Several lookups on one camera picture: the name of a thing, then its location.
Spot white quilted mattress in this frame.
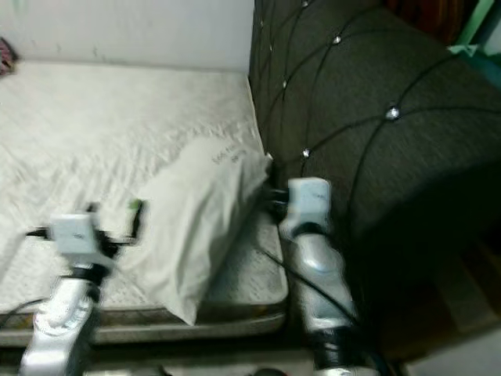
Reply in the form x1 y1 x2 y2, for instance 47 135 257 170
0 61 289 330

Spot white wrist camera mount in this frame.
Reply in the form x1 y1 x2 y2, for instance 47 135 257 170
286 178 333 236
47 214 103 263

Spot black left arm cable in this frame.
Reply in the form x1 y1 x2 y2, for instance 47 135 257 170
0 227 52 314

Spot purple cartoon print blanket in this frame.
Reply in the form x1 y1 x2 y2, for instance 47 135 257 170
0 39 16 75

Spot black tufted headboard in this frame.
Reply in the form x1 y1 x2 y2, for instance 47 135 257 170
249 0 501 353

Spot patterned bed base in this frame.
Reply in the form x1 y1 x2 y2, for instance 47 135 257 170
0 302 287 349

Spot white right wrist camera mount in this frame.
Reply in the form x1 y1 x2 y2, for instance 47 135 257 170
286 178 333 236

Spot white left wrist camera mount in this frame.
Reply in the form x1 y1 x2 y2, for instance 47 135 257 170
47 214 103 263

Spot white pillow green tree print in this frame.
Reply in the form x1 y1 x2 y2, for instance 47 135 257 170
125 137 273 325

